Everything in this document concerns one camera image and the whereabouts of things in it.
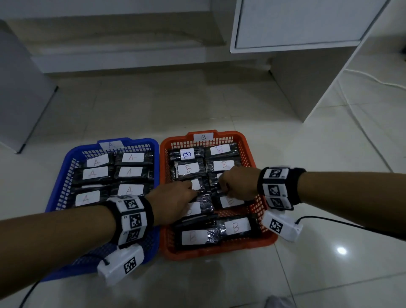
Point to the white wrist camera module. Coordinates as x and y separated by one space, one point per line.
280 227
119 265

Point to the person's left forearm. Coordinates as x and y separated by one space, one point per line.
57 238

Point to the orange plastic basket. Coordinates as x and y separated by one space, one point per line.
247 152

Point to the person's right forearm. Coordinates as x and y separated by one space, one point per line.
349 196

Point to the white cabinet door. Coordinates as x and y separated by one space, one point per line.
301 22

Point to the blue plastic basket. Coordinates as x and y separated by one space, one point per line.
82 263

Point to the person's right hand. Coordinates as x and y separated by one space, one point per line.
241 184

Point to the white desk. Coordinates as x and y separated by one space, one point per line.
19 104

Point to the person's left hand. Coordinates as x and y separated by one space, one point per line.
171 200

